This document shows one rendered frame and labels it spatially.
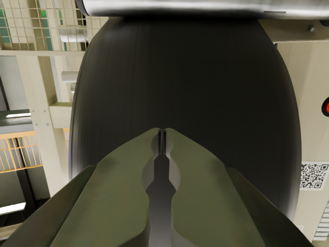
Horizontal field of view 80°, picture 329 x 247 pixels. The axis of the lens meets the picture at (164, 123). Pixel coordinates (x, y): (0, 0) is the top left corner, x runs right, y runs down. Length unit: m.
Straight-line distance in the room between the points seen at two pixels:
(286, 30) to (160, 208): 0.40
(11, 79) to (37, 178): 4.69
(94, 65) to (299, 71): 0.37
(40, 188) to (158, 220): 11.72
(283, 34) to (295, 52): 0.04
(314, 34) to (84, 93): 0.35
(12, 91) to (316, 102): 9.98
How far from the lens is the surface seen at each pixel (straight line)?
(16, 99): 10.15
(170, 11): 0.29
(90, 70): 0.27
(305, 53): 0.46
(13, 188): 12.05
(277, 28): 0.51
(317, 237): 0.71
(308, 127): 0.48
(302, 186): 0.56
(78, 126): 0.25
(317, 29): 0.41
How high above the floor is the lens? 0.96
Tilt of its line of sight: 21 degrees up
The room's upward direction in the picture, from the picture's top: 179 degrees counter-clockwise
